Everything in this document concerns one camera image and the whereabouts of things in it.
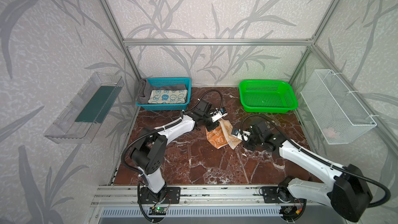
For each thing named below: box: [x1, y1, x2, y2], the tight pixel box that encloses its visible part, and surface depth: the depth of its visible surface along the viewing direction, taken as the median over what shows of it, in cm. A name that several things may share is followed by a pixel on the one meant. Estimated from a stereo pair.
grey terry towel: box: [137, 78, 187, 105], surface depth 104 cm
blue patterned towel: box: [148, 89, 188, 104], surface depth 110 cm
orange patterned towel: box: [205, 118, 242, 150], surface depth 91 cm
